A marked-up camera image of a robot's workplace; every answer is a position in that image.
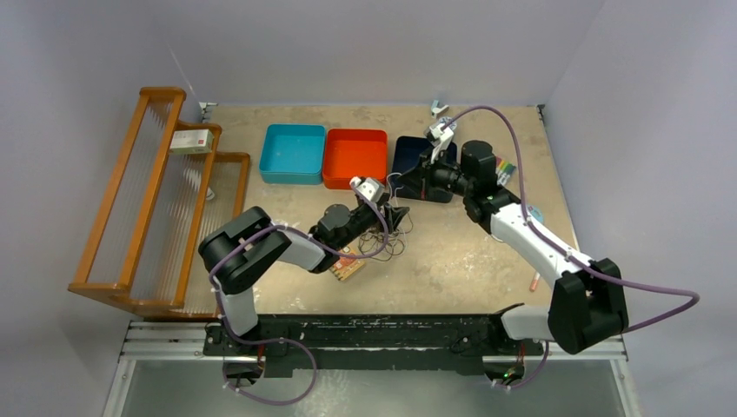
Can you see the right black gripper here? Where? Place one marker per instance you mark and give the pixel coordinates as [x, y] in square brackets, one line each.
[416, 180]

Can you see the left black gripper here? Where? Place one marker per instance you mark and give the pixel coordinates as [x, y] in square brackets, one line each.
[393, 216]

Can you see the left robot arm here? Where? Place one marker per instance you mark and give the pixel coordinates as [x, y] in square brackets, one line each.
[240, 252]

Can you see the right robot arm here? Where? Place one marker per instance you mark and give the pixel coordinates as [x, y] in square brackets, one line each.
[588, 303]

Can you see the dark blue plastic bin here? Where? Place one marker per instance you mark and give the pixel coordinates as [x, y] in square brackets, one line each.
[406, 156]

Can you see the orange plastic bin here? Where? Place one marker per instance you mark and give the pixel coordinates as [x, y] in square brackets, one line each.
[354, 152]

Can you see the small grey clip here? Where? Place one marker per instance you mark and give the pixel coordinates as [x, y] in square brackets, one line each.
[437, 109]

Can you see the colour marker pack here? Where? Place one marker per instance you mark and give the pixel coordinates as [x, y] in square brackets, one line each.
[504, 171]

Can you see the teal plastic bin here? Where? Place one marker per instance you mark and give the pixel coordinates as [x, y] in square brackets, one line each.
[293, 154]

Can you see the blue packaged tool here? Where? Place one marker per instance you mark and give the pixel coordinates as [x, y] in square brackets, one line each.
[534, 215]

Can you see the pink white pen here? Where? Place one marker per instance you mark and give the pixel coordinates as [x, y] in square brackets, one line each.
[534, 283]

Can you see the white red small box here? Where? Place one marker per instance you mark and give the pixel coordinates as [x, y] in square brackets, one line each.
[190, 142]

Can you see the wooden rack shelf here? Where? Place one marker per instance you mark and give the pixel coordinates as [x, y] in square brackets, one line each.
[141, 254]

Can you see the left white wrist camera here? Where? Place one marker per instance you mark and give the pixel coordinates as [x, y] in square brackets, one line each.
[367, 189]

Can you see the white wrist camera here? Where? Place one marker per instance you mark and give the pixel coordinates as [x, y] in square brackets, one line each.
[367, 189]
[440, 135]

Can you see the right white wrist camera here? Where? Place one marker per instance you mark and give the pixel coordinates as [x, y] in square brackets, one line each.
[440, 135]

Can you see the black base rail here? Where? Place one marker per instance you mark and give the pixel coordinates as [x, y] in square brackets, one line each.
[467, 344]

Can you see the aluminium frame rail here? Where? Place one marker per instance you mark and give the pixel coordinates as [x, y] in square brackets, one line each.
[180, 341]

